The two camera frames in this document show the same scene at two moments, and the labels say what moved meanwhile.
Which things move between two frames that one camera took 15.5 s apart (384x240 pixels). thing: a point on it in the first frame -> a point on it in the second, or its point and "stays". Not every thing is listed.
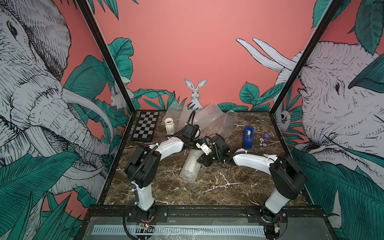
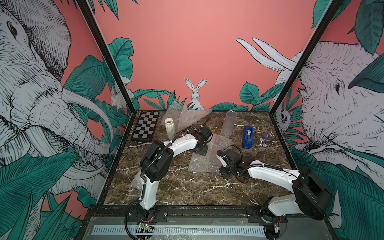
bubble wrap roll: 230,119 stays
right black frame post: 333,6 stays
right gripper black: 204,160 -> 223,174
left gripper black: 199,141 -> 204,151
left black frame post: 105,46 stays
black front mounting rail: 205,215 stays
